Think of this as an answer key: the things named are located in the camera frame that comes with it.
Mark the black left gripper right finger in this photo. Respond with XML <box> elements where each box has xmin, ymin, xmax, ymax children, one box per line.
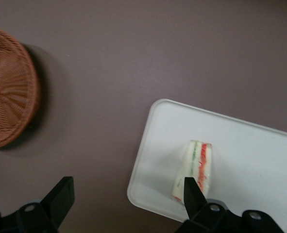
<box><xmin>174</xmin><ymin>176</ymin><xmax>242</xmax><ymax>233</ymax></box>

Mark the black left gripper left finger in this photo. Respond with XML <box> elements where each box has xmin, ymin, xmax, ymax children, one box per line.
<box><xmin>16</xmin><ymin>176</ymin><xmax>75</xmax><ymax>233</ymax></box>

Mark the triangle sandwich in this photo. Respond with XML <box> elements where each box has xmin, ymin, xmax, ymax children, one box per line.
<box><xmin>171</xmin><ymin>139</ymin><xmax>213</xmax><ymax>206</ymax></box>

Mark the cream rectangular tray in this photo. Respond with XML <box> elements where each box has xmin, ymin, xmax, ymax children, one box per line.
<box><xmin>126</xmin><ymin>98</ymin><xmax>287</xmax><ymax>233</ymax></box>

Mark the round brown wicker basket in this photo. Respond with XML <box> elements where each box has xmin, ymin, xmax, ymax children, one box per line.
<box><xmin>0</xmin><ymin>26</ymin><xmax>42</xmax><ymax>150</ymax></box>

